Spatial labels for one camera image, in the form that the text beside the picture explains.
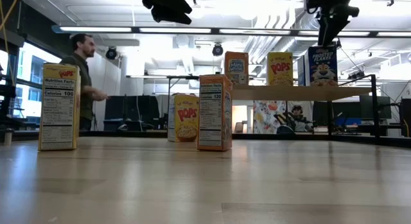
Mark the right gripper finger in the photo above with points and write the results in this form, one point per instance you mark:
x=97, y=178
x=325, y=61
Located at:
x=329, y=31

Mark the yellow Corn Pops cereal box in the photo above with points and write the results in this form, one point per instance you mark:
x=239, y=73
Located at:
x=186, y=118
x=280, y=70
x=59, y=108

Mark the orange Mini Wheats cereal box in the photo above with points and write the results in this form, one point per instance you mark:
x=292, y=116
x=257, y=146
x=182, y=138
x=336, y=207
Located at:
x=212, y=115
x=236, y=68

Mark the long ceiling light bar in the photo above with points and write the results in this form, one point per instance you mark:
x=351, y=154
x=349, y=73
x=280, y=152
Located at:
x=176, y=30

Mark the black round ceiling lamp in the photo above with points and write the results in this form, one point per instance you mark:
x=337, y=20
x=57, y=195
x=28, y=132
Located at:
x=217, y=49
x=111, y=53

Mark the black background table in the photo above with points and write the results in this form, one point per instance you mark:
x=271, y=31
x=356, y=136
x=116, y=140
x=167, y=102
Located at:
x=180, y=77

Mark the seated person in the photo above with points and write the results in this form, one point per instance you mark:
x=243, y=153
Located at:
x=297, y=119

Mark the colourful patterned panel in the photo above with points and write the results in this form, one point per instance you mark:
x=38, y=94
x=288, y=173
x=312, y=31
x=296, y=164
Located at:
x=266, y=116

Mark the wooden shelf black metal frame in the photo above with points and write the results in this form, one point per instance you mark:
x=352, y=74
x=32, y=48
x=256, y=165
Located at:
x=300, y=93

